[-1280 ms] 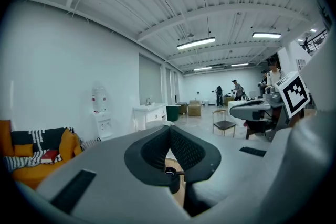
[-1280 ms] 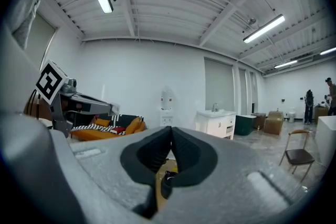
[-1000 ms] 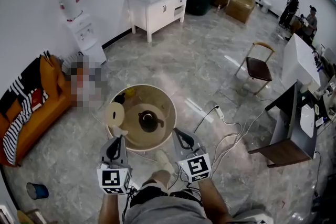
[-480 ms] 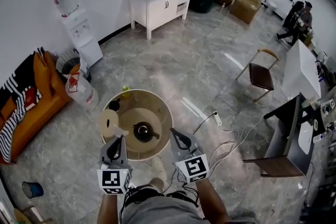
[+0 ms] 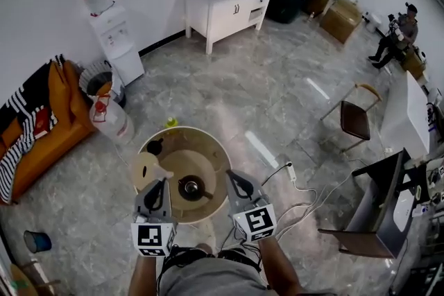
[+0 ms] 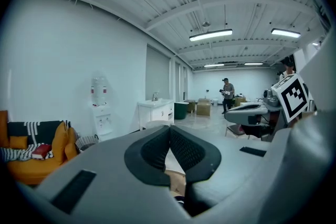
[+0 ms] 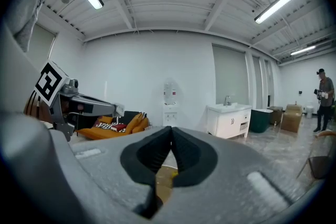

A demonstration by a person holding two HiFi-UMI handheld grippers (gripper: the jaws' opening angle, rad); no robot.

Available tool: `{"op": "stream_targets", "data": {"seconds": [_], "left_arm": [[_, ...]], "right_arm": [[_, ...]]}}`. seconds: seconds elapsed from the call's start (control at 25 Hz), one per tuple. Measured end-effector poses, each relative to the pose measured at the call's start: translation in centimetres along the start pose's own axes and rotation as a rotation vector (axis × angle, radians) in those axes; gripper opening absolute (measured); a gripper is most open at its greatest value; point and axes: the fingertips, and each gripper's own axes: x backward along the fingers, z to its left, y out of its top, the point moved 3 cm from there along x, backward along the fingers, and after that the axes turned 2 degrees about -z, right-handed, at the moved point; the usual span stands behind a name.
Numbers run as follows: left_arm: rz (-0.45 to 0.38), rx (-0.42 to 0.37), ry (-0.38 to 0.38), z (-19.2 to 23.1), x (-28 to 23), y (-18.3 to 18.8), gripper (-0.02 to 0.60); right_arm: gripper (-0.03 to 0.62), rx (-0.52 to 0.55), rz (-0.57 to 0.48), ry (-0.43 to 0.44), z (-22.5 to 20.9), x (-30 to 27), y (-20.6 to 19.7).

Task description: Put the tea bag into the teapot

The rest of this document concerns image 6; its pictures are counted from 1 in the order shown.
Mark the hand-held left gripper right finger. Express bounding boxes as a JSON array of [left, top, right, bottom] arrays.
[[170, 125, 292, 218]]

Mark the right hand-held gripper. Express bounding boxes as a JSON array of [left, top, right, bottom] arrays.
[[224, 73, 316, 140]]

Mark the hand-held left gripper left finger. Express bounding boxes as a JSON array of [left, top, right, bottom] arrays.
[[34, 124, 191, 224]]

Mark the small cardboard box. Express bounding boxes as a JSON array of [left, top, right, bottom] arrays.
[[184, 99, 197, 113], [234, 96, 247, 108]]

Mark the striped fabric basket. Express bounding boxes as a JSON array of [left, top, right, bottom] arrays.
[[75, 134, 100, 152]]

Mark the large cardboard box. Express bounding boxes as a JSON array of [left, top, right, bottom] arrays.
[[196, 98, 212, 117]]

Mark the large orange cushion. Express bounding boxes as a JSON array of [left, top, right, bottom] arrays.
[[64, 127, 79, 161], [50, 121, 70, 164]]

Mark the white water dispenser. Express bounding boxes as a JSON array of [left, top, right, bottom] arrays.
[[91, 102, 114, 140]]

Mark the dark green bin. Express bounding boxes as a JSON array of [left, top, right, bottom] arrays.
[[174, 101, 190, 121]]

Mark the white sink cabinet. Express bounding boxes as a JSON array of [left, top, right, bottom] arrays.
[[138, 99, 175, 131]]

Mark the red book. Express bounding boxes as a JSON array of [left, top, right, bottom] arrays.
[[31, 144, 53, 160]]

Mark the clear water bottle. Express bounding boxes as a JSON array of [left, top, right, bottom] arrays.
[[90, 76, 108, 107]]

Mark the orange sofa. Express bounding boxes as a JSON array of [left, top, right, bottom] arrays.
[[0, 110, 79, 186]]

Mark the black white patterned throw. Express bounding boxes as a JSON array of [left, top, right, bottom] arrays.
[[7, 120, 71, 145]]

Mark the grey window blind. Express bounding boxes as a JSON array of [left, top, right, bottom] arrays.
[[145, 44, 171, 101]]

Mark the small orange cushion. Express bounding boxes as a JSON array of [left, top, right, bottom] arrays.
[[9, 135, 28, 151]]

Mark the striped blanket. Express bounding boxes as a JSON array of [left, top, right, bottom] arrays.
[[0, 143, 55, 163]]

